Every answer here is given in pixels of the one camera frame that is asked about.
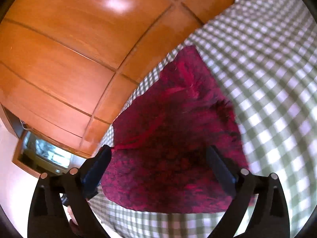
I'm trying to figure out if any red floral knit garment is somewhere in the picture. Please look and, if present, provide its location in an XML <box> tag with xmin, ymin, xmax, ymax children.
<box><xmin>101</xmin><ymin>46</ymin><xmax>248</xmax><ymax>214</ymax></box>

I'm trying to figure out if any green checked bed sheet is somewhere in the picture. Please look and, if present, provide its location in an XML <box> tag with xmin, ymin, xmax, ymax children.
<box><xmin>88</xmin><ymin>0</ymin><xmax>317</xmax><ymax>238</ymax></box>

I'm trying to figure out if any person's left hand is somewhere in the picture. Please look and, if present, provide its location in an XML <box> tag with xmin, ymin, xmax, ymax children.
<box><xmin>67</xmin><ymin>206</ymin><xmax>84</xmax><ymax>237</ymax></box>

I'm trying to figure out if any wooden wardrobe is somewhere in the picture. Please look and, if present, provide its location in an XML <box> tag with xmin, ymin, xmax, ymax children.
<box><xmin>1</xmin><ymin>0</ymin><xmax>234</xmax><ymax>157</ymax></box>

